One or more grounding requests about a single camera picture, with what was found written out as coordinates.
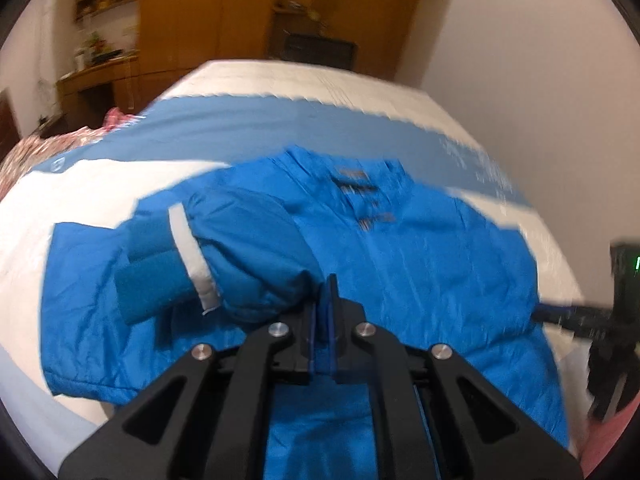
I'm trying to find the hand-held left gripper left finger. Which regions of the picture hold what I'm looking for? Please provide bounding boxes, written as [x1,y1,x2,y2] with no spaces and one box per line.
[59,302,319,480]

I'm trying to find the wooden wardrobe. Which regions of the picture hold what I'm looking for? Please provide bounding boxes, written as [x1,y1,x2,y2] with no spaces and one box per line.
[112,0,427,111]

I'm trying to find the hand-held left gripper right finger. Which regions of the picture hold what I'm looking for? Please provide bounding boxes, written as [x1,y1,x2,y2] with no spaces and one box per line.
[319,274,584,480]

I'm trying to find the blue padded jacket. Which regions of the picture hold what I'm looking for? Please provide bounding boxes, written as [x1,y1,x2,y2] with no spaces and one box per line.
[40,146,571,480]

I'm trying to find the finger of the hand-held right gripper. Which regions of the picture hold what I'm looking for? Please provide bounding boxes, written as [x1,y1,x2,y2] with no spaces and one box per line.
[531,301,582,330]

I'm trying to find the black monitor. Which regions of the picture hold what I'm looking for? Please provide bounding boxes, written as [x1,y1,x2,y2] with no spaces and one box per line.
[284,32,359,72]

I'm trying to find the pink floral quilt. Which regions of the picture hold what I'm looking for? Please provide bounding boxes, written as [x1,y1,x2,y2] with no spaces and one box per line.
[0,107,147,197]

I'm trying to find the blue and white bed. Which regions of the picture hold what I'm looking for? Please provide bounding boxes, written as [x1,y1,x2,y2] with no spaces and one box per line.
[0,59,597,480]

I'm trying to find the wooden desk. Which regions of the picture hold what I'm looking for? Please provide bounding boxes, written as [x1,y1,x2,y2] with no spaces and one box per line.
[54,54,142,127]

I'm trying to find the person's right hand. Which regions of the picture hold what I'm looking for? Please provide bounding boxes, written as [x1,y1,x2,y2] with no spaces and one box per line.
[586,341,640,422]

